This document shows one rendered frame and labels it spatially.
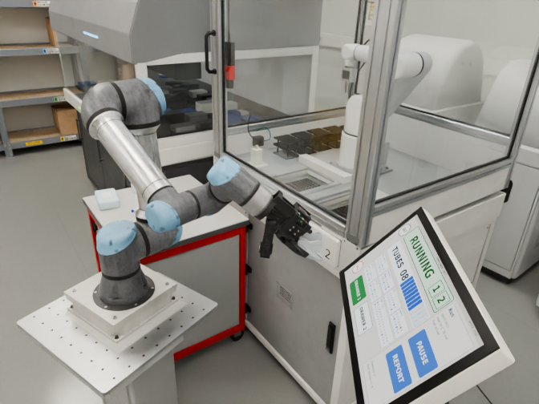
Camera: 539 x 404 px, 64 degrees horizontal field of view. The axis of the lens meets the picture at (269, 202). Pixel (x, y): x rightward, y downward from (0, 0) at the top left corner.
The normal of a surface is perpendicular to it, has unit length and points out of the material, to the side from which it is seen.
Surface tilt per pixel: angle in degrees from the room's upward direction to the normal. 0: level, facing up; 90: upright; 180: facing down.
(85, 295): 0
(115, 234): 7
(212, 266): 90
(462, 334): 50
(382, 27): 90
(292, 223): 90
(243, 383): 0
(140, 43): 90
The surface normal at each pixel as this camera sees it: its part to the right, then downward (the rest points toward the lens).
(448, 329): -0.74, -0.62
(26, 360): 0.04, -0.90
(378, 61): -0.81, 0.23
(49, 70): 0.57, 0.39
